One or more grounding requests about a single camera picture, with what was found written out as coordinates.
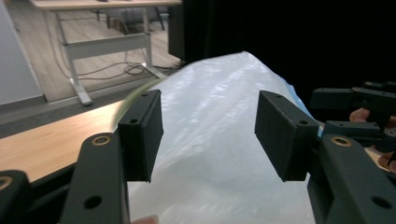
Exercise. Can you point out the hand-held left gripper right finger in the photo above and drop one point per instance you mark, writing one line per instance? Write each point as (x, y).
(283, 133)

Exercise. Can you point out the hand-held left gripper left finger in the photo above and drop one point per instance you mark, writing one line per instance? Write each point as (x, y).
(141, 133)

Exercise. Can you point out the green plastic bin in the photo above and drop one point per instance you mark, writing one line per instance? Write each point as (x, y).
(130, 98)

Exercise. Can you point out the white plastic bag blue edge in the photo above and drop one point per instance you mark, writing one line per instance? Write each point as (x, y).
(214, 130)

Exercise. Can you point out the white-legged desk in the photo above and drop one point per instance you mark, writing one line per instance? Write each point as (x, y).
(102, 46)

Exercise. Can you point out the white cabinet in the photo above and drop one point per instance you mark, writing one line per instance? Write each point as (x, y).
(15, 53)

